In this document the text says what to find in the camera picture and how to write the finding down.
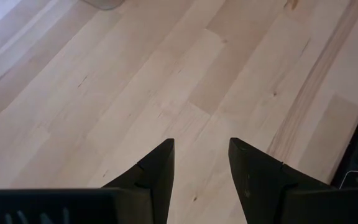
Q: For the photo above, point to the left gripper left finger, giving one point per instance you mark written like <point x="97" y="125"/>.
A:
<point x="157" y="174"/>

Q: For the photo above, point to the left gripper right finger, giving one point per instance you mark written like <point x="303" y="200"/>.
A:
<point x="256" y="177"/>

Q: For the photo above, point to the clear plastic bin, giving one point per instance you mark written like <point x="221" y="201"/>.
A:
<point x="104" y="3"/>

